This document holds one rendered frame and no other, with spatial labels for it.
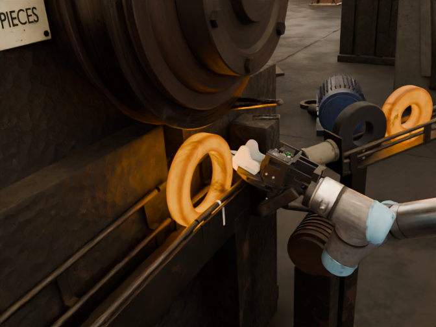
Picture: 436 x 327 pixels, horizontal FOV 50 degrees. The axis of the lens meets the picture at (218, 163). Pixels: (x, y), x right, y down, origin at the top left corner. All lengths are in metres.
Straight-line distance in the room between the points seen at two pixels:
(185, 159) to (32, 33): 0.32
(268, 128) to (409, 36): 2.56
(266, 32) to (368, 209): 0.38
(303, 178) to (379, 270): 1.06
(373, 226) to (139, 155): 0.45
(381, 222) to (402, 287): 0.98
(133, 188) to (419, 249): 1.47
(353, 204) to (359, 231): 0.05
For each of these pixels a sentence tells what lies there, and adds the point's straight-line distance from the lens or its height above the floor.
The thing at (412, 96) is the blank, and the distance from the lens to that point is 1.33.
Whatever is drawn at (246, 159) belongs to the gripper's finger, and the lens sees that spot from 0.96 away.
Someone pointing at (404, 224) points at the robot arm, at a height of 0.64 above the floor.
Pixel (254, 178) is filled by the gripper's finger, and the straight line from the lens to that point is 0.95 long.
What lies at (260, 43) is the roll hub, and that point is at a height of 1.02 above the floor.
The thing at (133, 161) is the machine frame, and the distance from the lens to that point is 0.82.
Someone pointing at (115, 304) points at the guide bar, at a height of 0.70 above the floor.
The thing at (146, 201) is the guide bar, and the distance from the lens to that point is 0.85.
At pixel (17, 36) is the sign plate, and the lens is 0.69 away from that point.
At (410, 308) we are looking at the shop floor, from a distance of 1.80.
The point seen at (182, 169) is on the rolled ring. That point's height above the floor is 0.81.
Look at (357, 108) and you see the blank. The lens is 1.21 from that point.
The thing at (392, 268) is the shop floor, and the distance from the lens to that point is 1.96.
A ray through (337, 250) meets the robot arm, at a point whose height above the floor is 0.60.
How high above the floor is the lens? 1.17
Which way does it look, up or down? 25 degrees down
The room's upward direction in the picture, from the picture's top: 4 degrees counter-clockwise
